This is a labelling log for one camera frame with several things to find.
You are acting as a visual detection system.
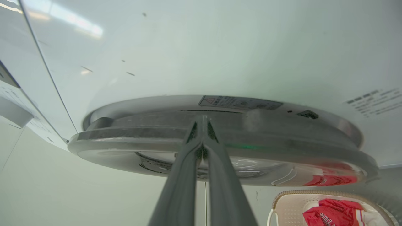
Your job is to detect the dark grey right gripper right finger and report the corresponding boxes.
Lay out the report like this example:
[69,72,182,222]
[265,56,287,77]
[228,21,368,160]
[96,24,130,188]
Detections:
[203,115,258,226]

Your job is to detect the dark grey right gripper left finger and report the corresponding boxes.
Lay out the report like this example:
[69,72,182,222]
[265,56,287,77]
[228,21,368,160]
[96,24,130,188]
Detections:
[148,115,204,226]

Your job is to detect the round grey washing machine door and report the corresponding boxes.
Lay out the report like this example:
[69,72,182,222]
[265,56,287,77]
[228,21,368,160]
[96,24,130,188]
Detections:
[68,110,379,187]

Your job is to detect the white washing machine body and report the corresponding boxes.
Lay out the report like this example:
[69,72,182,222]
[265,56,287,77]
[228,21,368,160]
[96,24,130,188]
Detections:
[0,0,402,168]

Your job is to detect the beige plastic laundry basket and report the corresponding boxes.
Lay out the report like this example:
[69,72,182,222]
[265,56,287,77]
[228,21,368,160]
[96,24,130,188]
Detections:
[267,189,399,226]

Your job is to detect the red garment with white print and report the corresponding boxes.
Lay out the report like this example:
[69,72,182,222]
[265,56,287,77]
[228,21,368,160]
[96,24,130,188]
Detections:
[302,198,367,226]

